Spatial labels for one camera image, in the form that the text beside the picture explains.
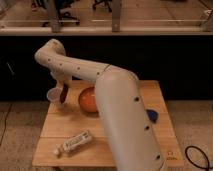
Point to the orange bowl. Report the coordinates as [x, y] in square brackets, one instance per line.
[87, 101]

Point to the blue sponge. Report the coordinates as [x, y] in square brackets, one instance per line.
[153, 115]

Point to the black office chair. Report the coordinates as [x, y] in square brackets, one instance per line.
[57, 5]

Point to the wooden board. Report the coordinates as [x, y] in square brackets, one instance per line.
[60, 124]

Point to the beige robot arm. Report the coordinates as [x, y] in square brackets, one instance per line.
[129, 132]

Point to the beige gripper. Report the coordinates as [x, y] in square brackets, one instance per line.
[61, 77]

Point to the white plastic bottle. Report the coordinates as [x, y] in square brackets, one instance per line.
[73, 142]

